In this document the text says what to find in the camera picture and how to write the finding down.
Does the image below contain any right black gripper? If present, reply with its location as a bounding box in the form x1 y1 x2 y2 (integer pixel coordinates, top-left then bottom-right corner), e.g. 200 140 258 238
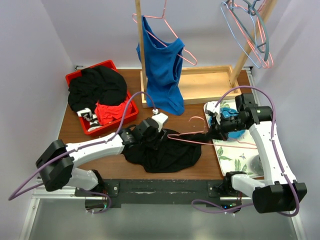
204 111 247 142

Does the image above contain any pink wire hanger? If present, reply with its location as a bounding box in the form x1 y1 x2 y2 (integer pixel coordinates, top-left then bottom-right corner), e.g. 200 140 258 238
167 116 257 150
132 0 198 67
231 0 274 69

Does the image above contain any black tank top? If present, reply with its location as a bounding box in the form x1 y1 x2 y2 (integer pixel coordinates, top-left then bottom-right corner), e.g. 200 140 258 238
122 129 212 173

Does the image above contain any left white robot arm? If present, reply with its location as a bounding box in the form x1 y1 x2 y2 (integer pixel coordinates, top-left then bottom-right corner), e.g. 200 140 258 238
36 113 168 196

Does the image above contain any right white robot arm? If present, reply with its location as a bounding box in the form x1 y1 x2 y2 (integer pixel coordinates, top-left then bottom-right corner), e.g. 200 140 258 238
204 93 307 217

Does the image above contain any blue tank top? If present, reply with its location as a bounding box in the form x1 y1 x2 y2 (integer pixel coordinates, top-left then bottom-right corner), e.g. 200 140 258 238
141 16 185 116

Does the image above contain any grey plastic hanger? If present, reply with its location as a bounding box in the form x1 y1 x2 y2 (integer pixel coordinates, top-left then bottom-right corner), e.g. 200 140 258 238
222 0 270 62

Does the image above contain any blue dotted plate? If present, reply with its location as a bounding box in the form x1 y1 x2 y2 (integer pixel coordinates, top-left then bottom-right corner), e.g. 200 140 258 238
208 107 246 141

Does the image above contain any floral serving tray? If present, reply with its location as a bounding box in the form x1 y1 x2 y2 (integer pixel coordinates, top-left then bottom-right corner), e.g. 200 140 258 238
203 97 266 179

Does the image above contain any wooden clothes rack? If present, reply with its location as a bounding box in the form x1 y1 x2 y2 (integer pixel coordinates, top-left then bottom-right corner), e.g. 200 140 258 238
134 0 279 109

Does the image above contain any grey cup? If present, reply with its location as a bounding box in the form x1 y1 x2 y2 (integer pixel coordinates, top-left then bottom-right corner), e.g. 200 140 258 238
250 155 264 176

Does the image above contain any red garment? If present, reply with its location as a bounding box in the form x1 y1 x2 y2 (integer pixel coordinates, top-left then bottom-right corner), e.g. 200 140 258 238
94 97 129 125

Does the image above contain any black white striped garment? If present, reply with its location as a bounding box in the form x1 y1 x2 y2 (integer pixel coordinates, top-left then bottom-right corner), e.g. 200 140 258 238
76 107 101 132

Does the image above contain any black clothes pile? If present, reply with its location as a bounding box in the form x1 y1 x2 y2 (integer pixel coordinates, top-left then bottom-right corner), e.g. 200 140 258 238
68 66 128 112

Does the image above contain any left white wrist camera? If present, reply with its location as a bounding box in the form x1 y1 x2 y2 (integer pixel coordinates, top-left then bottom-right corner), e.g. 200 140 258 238
151 108 169 127

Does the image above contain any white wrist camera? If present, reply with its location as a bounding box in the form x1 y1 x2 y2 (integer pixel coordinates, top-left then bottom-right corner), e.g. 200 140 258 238
204 101 221 125
151 108 169 127

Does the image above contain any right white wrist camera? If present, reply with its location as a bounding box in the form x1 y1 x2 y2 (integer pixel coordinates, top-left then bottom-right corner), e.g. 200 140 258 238
204 101 221 125

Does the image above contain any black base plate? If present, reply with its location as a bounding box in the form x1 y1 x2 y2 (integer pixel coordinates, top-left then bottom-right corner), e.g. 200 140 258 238
74 178 243 210

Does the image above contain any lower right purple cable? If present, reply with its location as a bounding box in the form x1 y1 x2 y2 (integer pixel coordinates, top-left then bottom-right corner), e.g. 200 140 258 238
191 199 256 215

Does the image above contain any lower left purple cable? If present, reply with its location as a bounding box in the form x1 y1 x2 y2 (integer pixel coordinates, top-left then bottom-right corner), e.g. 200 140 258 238
82 188 112 215

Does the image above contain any blue wire hanger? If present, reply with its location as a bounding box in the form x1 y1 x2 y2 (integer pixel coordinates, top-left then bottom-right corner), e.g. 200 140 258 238
219 0 263 70

